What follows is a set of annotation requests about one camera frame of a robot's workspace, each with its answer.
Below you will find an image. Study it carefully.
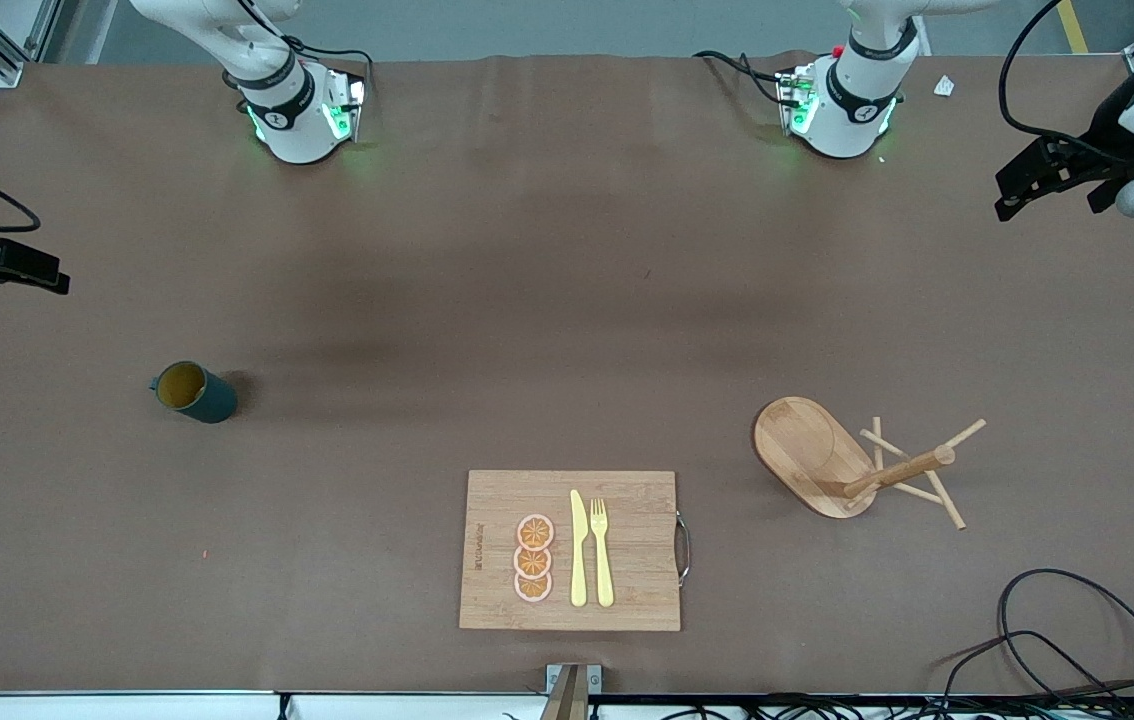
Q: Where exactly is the brown table mat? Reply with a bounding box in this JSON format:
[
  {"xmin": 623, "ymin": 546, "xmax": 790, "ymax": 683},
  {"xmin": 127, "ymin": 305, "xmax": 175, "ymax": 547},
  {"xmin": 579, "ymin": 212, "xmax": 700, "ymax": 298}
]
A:
[{"xmin": 0, "ymin": 50, "xmax": 1134, "ymax": 696}]

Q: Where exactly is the yellow plastic knife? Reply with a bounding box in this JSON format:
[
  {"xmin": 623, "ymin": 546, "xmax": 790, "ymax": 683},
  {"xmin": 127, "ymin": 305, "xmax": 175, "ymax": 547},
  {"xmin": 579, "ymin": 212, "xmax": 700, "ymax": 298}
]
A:
[{"xmin": 570, "ymin": 489, "xmax": 589, "ymax": 608}]

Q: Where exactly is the aluminium profile post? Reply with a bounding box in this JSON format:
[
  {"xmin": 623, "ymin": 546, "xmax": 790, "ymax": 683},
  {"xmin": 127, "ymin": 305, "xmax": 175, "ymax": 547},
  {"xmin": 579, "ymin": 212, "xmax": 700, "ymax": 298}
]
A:
[{"xmin": 539, "ymin": 663, "xmax": 603, "ymax": 720}]

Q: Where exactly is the teal cup yellow inside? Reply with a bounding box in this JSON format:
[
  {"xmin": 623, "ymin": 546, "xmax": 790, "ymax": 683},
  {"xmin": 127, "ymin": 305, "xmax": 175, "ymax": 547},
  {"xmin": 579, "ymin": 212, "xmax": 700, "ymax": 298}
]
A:
[{"xmin": 149, "ymin": 360, "xmax": 239, "ymax": 425}]

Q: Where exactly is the bamboo cutting board metal handle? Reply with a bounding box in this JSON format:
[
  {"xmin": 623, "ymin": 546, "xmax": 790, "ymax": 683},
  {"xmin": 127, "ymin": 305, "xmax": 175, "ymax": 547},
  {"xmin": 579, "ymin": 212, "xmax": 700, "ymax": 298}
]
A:
[{"xmin": 458, "ymin": 470, "xmax": 692, "ymax": 633}]

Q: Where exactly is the wooden mug tree stand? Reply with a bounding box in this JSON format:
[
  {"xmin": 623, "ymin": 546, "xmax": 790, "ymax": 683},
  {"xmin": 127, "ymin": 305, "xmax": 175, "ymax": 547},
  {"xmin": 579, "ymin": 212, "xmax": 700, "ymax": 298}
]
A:
[{"xmin": 752, "ymin": 396, "xmax": 986, "ymax": 530}]

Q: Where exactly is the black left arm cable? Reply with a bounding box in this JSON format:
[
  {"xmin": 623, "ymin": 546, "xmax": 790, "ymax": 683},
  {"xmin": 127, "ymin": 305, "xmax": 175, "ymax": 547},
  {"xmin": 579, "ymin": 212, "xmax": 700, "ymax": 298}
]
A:
[{"xmin": 999, "ymin": 0, "xmax": 1134, "ymax": 166}]

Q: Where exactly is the black looped cable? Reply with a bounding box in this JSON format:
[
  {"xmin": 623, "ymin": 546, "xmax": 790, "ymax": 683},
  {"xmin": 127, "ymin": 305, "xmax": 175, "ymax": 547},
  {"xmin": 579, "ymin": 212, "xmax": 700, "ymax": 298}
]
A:
[{"xmin": 932, "ymin": 568, "xmax": 1134, "ymax": 720}]

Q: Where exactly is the yellow plastic fork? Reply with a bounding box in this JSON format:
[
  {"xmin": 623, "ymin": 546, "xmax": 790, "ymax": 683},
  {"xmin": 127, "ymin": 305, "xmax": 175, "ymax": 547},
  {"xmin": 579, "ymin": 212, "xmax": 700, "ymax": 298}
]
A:
[{"xmin": 590, "ymin": 498, "xmax": 616, "ymax": 608}]

